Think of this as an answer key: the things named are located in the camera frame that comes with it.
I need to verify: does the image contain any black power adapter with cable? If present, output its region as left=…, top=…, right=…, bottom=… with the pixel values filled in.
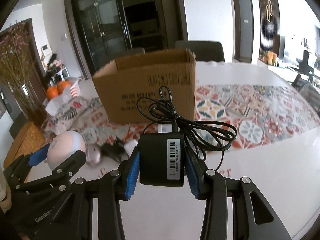
left=137, top=86, right=238, bottom=186

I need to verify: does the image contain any round white bald-head toy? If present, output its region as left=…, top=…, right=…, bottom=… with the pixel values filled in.
left=47, top=131, right=86, bottom=171

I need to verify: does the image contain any silver computer mouse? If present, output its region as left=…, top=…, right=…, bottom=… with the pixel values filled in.
left=86, top=144, right=101, bottom=167

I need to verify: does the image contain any woven yellow placemat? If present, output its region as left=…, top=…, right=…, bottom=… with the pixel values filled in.
left=4, top=122, right=45, bottom=168

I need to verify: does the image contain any black small charger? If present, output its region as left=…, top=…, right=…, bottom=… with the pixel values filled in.
left=101, top=137, right=129, bottom=163

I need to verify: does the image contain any floral fabric tissue pouch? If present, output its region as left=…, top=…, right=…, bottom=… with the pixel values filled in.
left=42, top=96, right=90, bottom=135

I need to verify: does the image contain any white basket of oranges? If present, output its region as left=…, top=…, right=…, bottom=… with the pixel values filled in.
left=46, top=78, right=80, bottom=101

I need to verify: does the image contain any patterned table runner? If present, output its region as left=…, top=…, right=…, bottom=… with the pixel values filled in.
left=69, top=85, right=319, bottom=150

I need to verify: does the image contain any brown cardboard box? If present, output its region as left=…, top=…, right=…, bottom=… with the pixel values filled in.
left=92, top=49, right=196, bottom=124

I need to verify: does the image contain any white battery charger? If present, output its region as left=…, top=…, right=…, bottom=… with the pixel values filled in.
left=157, top=124, right=173, bottom=133

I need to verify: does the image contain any glass vase with dried flowers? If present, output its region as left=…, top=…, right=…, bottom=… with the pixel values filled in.
left=1, top=21, right=46, bottom=127

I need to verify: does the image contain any dark left dining chair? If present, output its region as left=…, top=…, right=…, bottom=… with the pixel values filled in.
left=116, top=48, right=145, bottom=57

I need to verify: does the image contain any dark dining chair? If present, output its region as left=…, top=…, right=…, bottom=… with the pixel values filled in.
left=175, top=41, right=225, bottom=62
left=116, top=48, right=145, bottom=57

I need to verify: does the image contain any white tv console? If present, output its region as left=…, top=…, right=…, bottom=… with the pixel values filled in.
left=257, top=60, right=319, bottom=87

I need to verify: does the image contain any dark glass door cabinet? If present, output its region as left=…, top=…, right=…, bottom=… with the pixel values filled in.
left=64, top=0, right=188, bottom=78

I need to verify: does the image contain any dark right dining chair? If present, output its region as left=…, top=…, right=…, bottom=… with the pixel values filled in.
left=175, top=41, right=225, bottom=62

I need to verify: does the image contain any white USB wall charger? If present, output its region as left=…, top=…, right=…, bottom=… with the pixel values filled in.
left=124, top=139, right=138, bottom=157

